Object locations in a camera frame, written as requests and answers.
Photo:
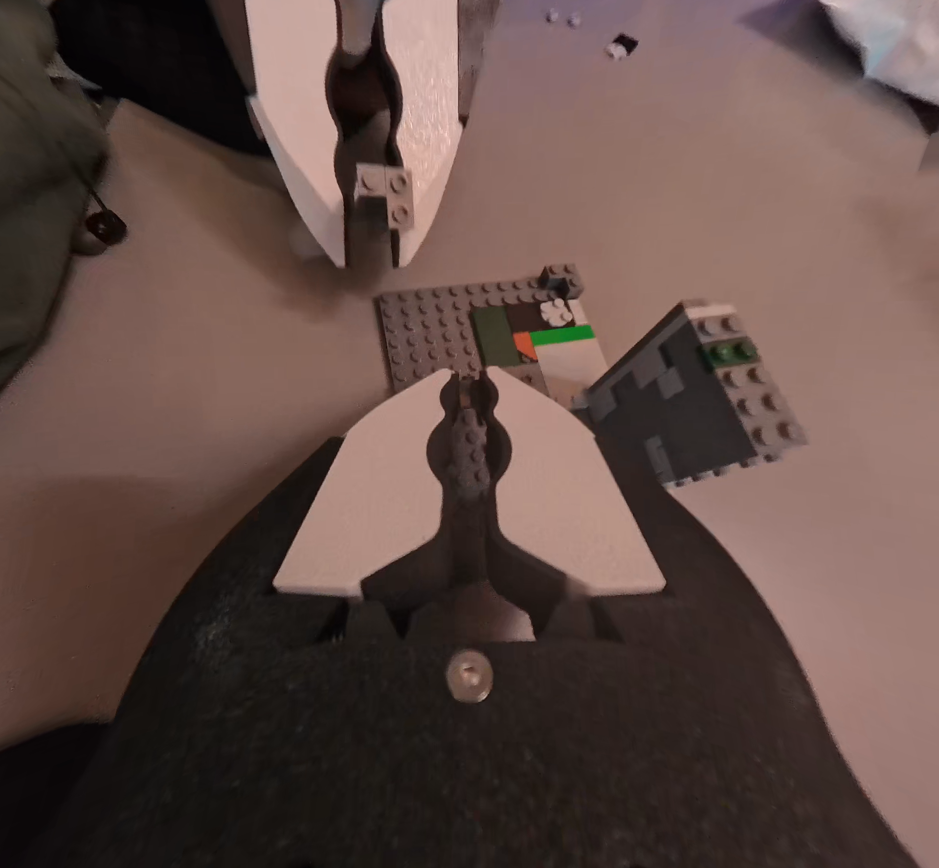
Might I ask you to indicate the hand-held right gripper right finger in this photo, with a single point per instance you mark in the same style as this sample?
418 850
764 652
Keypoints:
572 501

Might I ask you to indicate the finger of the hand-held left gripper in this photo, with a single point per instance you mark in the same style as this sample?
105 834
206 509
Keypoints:
429 90
290 76

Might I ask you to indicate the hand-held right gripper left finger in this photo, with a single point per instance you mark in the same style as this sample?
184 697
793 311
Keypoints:
367 501

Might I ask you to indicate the grey lego brick pillar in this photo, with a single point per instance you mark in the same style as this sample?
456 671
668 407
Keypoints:
396 186

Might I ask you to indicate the grey lego wall block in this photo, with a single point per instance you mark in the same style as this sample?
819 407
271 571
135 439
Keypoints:
682 413

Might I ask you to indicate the grey lego baseplate with tiles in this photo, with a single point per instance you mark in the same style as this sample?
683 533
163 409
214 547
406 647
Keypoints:
425 329

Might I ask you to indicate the grey desk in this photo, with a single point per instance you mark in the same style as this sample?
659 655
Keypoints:
733 222

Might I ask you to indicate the black office chair seat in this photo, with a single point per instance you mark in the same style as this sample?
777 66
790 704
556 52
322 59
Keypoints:
147 61

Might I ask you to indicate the black and white lego piece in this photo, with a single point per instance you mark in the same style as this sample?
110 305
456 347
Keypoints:
622 46

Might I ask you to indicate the dark green printed sweatshirt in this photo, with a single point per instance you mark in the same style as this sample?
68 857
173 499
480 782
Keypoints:
37 186

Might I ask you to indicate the white plastic bag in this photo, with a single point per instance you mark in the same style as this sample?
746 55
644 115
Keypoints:
887 24

